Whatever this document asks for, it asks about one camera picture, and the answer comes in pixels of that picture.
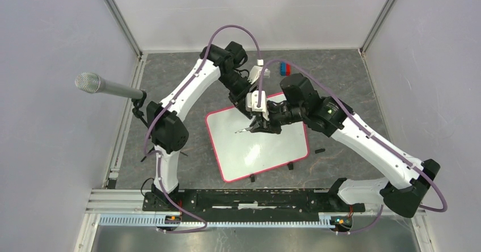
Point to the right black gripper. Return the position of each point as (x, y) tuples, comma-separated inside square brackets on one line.
[(272, 128)]

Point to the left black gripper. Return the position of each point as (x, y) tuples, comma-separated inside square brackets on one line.
[(239, 96)]

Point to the pink framed whiteboard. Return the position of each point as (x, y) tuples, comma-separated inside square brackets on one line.
[(242, 154)]

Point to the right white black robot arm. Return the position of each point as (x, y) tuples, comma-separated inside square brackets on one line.
[(406, 179)]

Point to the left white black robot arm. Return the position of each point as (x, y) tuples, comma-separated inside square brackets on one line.
[(213, 64)]

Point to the blue and red eraser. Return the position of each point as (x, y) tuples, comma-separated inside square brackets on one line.
[(285, 69)]

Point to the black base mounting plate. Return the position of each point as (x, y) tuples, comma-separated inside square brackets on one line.
[(260, 205)]

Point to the black microphone stand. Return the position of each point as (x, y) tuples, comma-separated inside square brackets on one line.
[(142, 118)]

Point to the grey microphone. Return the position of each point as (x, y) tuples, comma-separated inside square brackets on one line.
[(94, 84)]

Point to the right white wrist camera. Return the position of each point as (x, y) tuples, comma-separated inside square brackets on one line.
[(256, 102)]

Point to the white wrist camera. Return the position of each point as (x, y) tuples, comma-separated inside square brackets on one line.
[(256, 102), (255, 72)]

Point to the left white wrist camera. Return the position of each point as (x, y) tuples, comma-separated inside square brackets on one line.
[(255, 72)]

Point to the blue toothed cable rail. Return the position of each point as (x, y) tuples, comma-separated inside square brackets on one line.
[(161, 221)]

